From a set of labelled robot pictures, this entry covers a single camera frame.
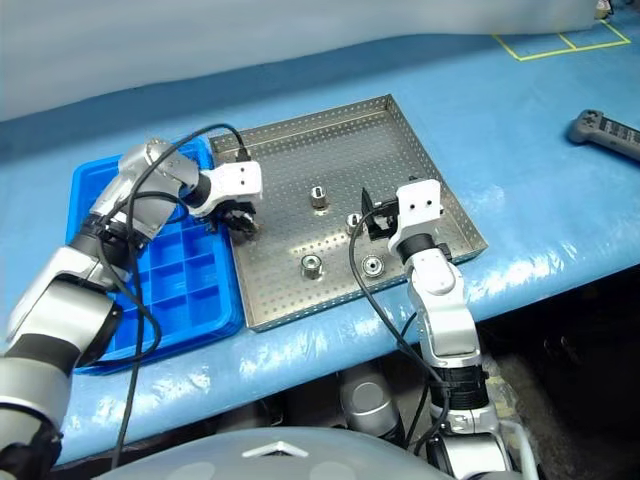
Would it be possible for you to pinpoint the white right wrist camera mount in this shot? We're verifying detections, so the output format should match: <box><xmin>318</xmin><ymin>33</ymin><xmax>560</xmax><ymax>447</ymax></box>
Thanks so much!
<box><xmin>387</xmin><ymin>179</ymin><xmax>444</xmax><ymax>252</ymax></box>

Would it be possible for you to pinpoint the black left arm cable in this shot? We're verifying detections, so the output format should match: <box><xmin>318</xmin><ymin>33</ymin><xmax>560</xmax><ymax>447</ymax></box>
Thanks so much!
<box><xmin>94</xmin><ymin>123</ymin><xmax>251</xmax><ymax>471</ymax></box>

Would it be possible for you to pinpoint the grey robot torso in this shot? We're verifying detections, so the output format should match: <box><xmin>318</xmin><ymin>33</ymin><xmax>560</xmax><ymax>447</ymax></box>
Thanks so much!
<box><xmin>97</xmin><ymin>427</ymin><xmax>451</xmax><ymax>480</ymax></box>

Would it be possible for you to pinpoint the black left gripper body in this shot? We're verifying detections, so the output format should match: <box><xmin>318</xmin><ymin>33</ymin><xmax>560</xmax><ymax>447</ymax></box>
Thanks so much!
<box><xmin>214</xmin><ymin>198</ymin><xmax>259</xmax><ymax>224</ymax></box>

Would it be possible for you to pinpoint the blue compartment plastic tray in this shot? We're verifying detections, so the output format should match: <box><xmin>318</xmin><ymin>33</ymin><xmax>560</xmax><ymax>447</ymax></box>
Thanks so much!
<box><xmin>64</xmin><ymin>137</ymin><xmax>246</xmax><ymax>374</ymax></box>

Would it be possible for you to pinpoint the grey remote controller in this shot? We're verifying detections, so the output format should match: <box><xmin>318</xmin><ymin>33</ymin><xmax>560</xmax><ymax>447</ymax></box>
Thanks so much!
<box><xmin>567</xmin><ymin>108</ymin><xmax>640</xmax><ymax>164</ymax></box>

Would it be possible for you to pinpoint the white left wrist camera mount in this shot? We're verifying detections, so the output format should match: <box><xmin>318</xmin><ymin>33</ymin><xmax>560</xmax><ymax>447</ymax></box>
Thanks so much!
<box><xmin>189</xmin><ymin>160</ymin><xmax>265</xmax><ymax>218</ymax></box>

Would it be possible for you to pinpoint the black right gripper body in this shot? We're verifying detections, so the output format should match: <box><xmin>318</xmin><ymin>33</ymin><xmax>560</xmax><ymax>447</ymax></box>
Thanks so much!
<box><xmin>372</xmin><ymin>199</ymin><xmax>401</xmax><ymax>239</ymax></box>

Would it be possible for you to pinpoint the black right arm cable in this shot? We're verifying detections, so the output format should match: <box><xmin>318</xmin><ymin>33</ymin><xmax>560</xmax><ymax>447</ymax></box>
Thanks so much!
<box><xmin>348</xmin><ymin>202</ymin><xmax>454</xmax><ymax>456</ymax></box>

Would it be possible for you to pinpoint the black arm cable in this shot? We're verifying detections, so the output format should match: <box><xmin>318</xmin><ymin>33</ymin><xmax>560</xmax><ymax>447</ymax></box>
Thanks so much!
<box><xmin>94</xmin><ymin>123</ymin><xmax>251</xmax><ymax>471</ymax></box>
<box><xmin>348</xmin><ymin>202</ymin><xmax>454</xmax><ymax>456</ymax></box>

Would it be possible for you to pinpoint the perforated steel tray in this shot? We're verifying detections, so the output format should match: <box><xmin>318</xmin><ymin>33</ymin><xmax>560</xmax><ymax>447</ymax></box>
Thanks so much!
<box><xmin>208</xmin><ymin>93</ymin><xmax>489</xmax><ymax>333</ymax></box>

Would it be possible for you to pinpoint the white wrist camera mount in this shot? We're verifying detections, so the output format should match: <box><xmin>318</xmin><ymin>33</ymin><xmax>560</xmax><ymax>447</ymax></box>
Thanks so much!
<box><xmin>387</xmin><ymin>179</ymin><xmax>444</xmax><ymax>252</ymax></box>
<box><xmin>189</xmin><ymin>160</ymin><xmax>265</xmax><ymax>218</ymax></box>

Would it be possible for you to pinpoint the grey rounded robot part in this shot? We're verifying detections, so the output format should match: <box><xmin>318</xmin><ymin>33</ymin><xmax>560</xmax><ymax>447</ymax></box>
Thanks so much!
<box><xmin>339</xmin><ymin>364</ymin><xmax>406</xmax><ymax>441</ymax></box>

